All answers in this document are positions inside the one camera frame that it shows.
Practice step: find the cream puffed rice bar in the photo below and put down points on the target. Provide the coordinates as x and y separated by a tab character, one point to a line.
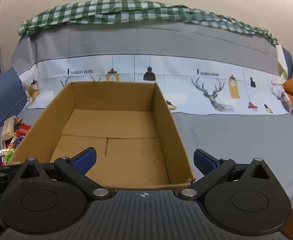
8	127

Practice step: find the purple chocolate bar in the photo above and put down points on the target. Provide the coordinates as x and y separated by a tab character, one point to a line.
16	139

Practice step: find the green snack packet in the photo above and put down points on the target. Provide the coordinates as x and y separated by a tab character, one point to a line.
7	158

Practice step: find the red snack packet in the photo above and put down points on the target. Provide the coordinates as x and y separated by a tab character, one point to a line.
24	129

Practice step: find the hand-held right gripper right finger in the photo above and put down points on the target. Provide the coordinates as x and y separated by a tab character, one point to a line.
204	162

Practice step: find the green checked cloth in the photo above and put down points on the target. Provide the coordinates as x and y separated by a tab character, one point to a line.
111	12

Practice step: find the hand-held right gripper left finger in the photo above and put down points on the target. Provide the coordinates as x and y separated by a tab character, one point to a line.
85	160

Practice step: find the cardboard box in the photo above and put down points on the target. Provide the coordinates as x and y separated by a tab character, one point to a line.
126	155

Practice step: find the printed deer bed sheet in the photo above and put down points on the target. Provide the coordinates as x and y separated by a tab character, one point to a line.
211	135

